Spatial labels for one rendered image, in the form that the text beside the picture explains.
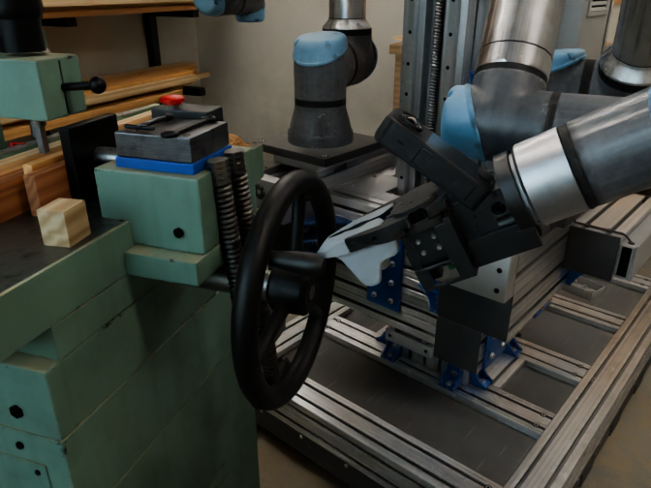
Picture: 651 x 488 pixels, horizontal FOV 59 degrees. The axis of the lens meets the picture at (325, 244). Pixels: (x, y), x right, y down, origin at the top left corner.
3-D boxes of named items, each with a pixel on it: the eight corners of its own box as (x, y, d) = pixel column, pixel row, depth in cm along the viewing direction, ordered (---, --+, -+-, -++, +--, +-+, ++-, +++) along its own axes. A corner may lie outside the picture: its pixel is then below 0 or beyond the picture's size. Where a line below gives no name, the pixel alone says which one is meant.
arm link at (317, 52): (283, 99, 126) (281, 33, 120) (312, 89, 137) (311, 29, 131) (332, 104, 121) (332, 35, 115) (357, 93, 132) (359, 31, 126)
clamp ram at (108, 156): (122, 206, 68) (110, 132, 65) (71, 199, 70) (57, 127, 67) (165, 184, 76) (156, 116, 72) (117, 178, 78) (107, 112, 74)
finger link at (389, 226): (346, 259, 54) (430, 227, 49) (338, 245, 53) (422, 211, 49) (359, 239, 58) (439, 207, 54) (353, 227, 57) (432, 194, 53)
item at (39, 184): (43, 217, 66) (34, 176, 64) (31, 215, 67) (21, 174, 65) (130, 175, 81) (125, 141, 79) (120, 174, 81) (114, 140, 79)
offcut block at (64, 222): (70, 248, 59) (63, 212, 57) (44, 245, 59) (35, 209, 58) (91, 233, 62) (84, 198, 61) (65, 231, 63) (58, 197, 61)
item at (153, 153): (194, 175, 61) (189, 124, 59) (108, 166, 65) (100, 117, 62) (247, 145, 73) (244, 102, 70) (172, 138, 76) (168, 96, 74)
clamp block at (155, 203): (202, 258, 64) (196, 180, 60) (102, 241, 68) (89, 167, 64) (259, 211, 76) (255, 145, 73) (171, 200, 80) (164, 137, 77)
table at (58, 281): (60, 411, 45) (45, 348, 43) (-202, 341, 54) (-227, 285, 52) (316, 181, 97) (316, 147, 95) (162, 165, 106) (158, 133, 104)
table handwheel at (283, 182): (357, 228, 86) (314, 423, 77) (238, 212, 92) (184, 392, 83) (309, 122, 60) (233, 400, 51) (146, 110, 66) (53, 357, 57)
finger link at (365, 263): (330, 305, 58) (411, 277, 54) (302, 256, 57) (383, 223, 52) (340, 290, 61) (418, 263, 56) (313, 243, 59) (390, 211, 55)
